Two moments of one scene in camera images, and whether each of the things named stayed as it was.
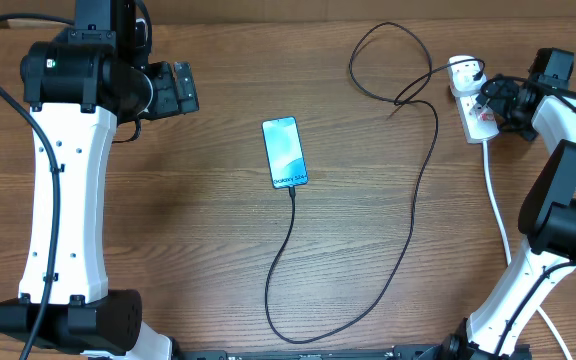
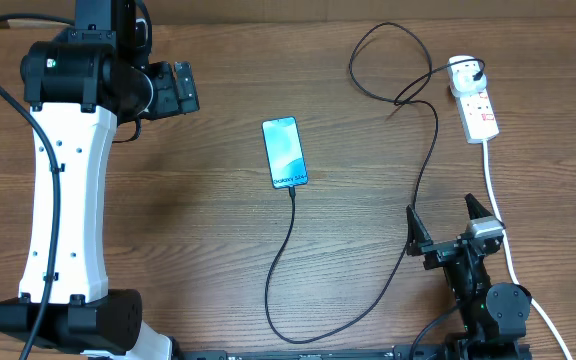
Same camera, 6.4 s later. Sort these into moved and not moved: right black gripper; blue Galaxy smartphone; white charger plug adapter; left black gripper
Moved: right black gripper
Not moved: blue Galaxy smartphone; left black gripper; white charger plug adapter
